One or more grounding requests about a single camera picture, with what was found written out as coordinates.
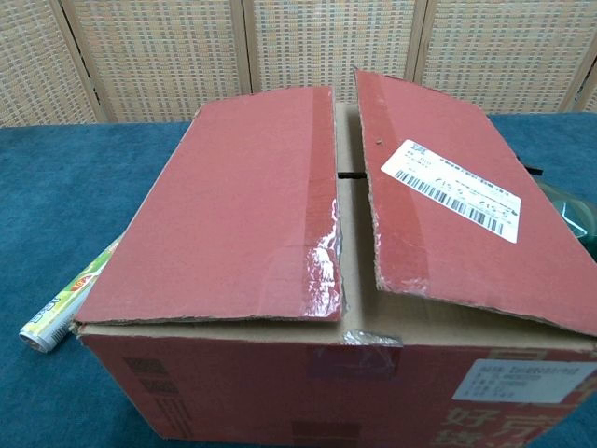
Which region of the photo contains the green spray bottle black nozzle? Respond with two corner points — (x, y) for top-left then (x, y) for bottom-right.
(525, 162), (597, 262)

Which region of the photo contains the green white plastic wrap roll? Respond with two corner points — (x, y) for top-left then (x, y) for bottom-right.
(18, 235), (123, 355)

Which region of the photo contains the woven rattan folding screen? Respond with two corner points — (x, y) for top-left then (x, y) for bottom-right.
(0, 0), (597, 129)

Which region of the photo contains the red printed cardboard box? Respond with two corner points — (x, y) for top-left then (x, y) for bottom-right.
(74, 67), (597, 448)

